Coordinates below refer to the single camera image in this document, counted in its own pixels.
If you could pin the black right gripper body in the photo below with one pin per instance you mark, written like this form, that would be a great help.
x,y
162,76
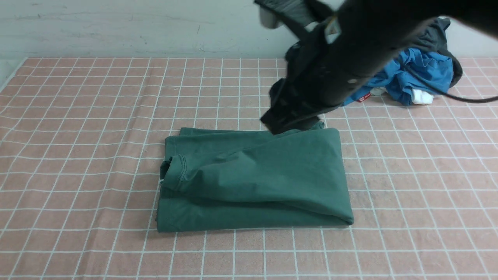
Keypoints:
x,y
324,68

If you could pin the green long-sleeve top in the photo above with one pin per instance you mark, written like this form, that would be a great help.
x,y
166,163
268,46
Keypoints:
x,y
224,180

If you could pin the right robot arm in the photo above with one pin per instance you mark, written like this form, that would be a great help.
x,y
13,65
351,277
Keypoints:
x,y
390,26

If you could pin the pink grid tablecloth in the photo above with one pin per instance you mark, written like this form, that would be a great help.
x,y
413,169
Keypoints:
x,y
82,140

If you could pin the blue crumpled garment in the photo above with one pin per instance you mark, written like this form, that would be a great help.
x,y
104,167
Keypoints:
x,y
412,69

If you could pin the dark grey crumpled garment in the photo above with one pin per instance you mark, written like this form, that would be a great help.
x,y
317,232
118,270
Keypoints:
x,y
433,39

